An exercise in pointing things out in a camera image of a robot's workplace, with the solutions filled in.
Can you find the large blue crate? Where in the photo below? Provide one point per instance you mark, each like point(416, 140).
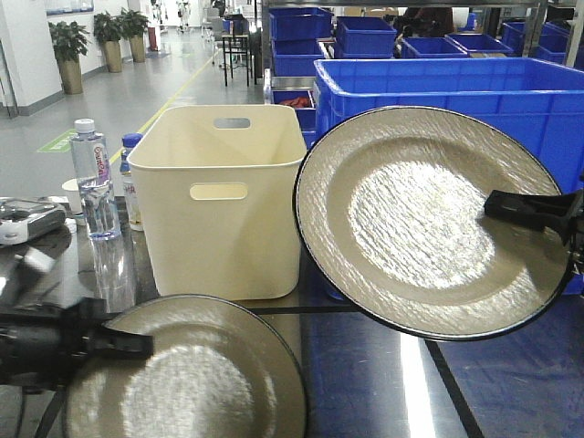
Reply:
point(536, 102)
point(573, 287)

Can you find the upper large blue crate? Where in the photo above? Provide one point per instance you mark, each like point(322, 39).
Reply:
point(536, 102)

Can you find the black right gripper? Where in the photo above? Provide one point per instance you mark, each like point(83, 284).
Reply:
point(540, 211)

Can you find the white paper cup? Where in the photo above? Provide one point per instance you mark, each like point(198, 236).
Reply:
point(70, 188)

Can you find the clear water bottle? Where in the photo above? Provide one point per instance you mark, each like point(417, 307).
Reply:
point(94, 181)

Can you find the lower large blue crate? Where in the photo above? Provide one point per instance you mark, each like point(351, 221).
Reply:
point(573, 287)

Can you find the grey handheld device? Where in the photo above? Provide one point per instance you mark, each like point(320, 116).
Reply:
point(23, 220)

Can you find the blue cap milk bottle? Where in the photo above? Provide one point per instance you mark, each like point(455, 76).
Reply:
point(129, 142)

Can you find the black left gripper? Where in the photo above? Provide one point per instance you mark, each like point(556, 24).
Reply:
point(43, 347)

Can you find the cream plastic basket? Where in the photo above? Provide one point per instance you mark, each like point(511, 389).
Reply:
point(214, 185)

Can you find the potted plant gold pot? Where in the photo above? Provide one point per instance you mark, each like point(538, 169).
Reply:
point(69, 42)

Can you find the cream plate black rim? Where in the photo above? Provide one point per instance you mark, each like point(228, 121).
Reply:
point(390, 206)
point(217, 370)

